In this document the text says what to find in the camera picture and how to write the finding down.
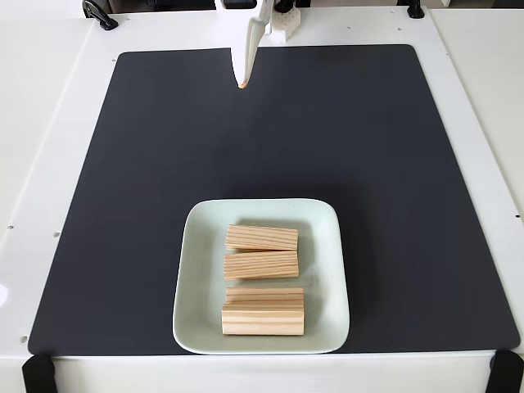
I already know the pale green square plate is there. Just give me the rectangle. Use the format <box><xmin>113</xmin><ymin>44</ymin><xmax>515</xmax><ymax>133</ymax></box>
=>
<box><xmin>171</xmin><ymin>197</ymin><xmax>351</xmax><ymax>355</ymax></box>

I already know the grooved wooden block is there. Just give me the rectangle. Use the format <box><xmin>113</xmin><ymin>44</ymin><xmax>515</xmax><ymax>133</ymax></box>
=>
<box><xmin>221</xmin><ymin>300</ymin><xmax>307</xmax><ymax>337</ymax></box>
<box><xmin>225</xmin><ymin>286</ymin><xmax>306</xmax><ymax>305</ymax></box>
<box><xmin>223</xmin><ymin>250</ymin><xmax>301</xmax><ymax>282</ymax></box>
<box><xmin>224</xmin><ymin>223</ymin><xmax>300</xmax><ymax>252</ymax></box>

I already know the black rubber mat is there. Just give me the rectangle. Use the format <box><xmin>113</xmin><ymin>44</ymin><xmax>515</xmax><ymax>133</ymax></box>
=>
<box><xmin>27</xmin><ymin>43</ymin><xmax>521</xmax><ymax>356</ymax></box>

